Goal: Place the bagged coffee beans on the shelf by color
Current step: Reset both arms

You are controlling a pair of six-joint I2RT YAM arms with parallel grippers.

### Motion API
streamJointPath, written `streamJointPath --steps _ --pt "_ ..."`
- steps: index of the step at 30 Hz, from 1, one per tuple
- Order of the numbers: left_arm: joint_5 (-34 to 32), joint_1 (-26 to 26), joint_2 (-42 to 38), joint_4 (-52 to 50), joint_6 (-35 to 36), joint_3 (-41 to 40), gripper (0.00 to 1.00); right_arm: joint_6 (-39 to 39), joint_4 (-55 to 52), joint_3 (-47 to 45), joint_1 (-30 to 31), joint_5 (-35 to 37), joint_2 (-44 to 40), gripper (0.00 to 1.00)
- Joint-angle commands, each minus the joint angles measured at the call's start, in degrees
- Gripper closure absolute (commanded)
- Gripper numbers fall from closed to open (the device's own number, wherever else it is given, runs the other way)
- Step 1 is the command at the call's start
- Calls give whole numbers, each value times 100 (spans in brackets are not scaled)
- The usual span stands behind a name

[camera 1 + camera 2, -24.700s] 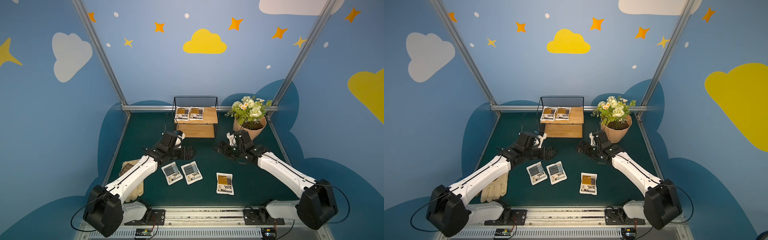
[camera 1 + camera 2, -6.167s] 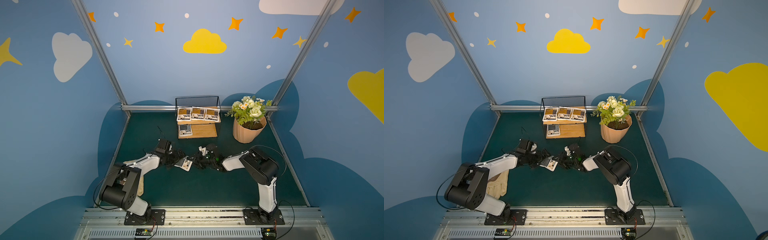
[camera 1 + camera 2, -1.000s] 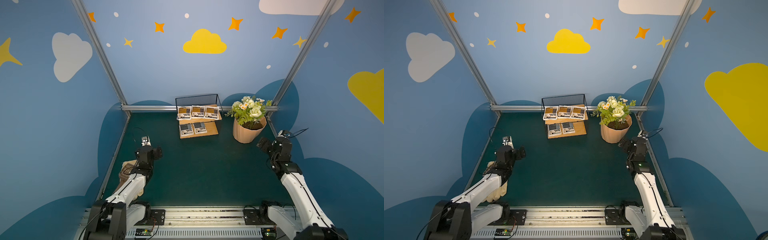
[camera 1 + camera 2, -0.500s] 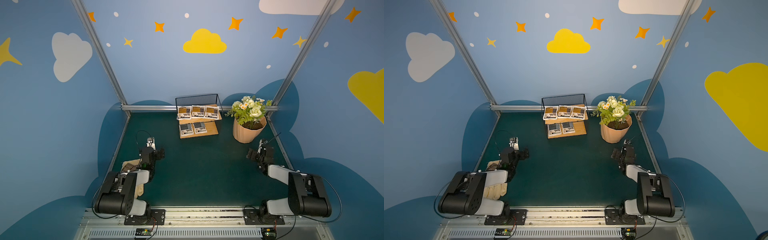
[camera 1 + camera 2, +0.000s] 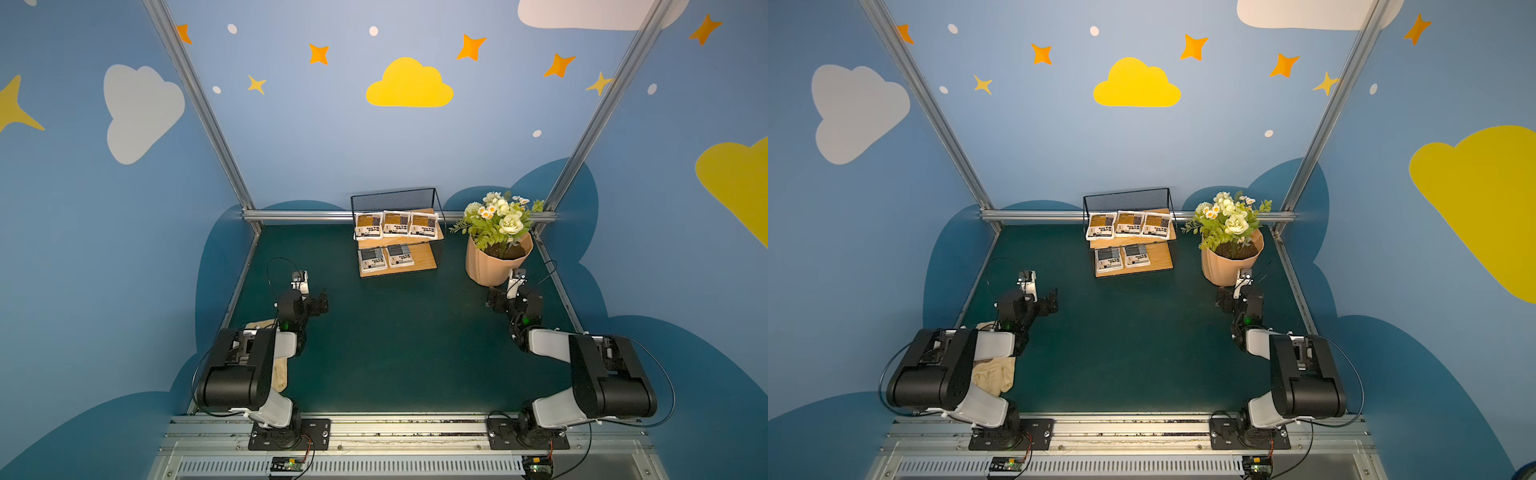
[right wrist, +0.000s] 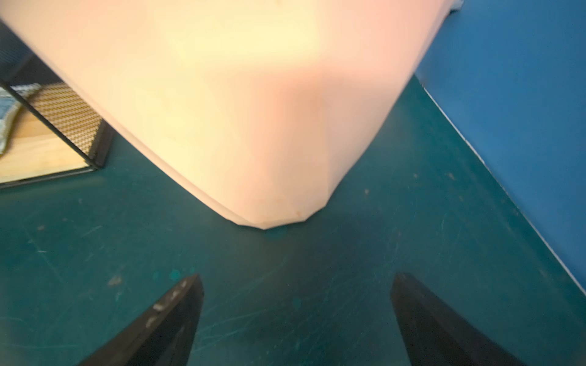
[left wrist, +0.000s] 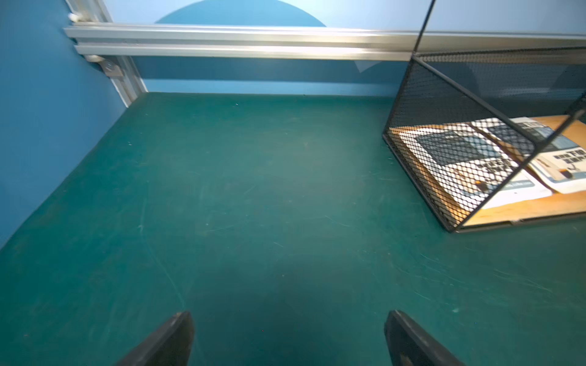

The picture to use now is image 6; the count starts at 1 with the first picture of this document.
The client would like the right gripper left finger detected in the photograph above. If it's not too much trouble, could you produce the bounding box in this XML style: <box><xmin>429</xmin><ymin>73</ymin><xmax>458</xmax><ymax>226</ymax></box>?
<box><xmin>80</xmin><ymin>274</ymin><xmax>204</xmax><ymax>365</ymax></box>

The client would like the two-tier wooden wire shelf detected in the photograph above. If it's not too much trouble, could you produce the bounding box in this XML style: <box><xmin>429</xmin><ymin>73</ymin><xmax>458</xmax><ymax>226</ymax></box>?
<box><xmin>1</xmin><ymin>24</ymin><xmax>115</xmax><ymax>188</ymax></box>

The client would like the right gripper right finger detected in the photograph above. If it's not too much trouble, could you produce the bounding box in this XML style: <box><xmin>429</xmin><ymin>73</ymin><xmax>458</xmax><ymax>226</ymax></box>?
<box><xmin>390</xmin><ymin>272</ymin><xmax>523</xmax><ymax>365</ymax></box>

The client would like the flower pot with white flowers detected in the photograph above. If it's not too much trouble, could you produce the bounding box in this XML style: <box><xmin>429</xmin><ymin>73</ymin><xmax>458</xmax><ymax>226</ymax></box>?
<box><xmin>1</xmin><ymin>1</ymin><xmax>452</xmax><ymax>230</ymax></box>

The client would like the grey coffee bag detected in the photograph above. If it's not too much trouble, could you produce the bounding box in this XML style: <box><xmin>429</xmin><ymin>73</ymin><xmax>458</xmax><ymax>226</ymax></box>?
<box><xmin>0</xmin><ymin>83</ymin><xmax>41</xmax><ymax>155</ymax></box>

